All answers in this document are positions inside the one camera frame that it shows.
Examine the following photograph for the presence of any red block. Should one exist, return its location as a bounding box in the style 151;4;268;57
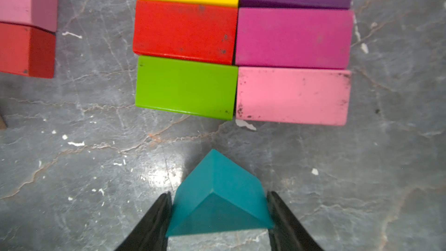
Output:
133;0;238;65
1;23;56;79

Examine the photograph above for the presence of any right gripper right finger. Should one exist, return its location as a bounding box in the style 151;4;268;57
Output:
267;191;324;251

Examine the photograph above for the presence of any tan triangle block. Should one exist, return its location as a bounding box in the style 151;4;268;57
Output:
0;116;7;130

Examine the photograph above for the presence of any light pink block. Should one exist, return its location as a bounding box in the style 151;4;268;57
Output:
1;0;58;33
235;67;351;126

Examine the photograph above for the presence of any magenta block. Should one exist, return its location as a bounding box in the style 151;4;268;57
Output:
235;8;354;70

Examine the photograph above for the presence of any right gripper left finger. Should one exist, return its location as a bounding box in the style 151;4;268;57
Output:
116;192;173;251

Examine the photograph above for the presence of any green block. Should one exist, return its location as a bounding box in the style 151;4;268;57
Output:
135;56;238;120

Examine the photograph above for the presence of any teal triangle block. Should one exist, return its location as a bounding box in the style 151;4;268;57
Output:
166;149;274;237

